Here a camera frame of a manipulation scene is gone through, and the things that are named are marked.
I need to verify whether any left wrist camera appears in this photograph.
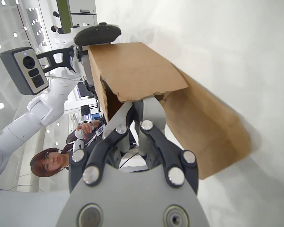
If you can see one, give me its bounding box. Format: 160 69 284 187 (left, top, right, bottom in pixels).
0 47 74 95

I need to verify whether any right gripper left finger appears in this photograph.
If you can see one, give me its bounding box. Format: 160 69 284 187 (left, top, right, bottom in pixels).
69 101 133 194

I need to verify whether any green partition panel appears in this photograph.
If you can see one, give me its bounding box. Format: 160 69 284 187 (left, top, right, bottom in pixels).
52 0 95 33

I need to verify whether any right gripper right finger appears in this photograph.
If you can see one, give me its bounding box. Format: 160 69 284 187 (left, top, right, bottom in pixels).
133 97 200 191

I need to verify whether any small brown carton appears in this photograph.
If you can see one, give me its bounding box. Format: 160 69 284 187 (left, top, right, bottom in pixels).
88 42 253 180

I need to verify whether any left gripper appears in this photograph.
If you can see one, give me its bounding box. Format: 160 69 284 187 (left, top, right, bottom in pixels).
73 22 122 100

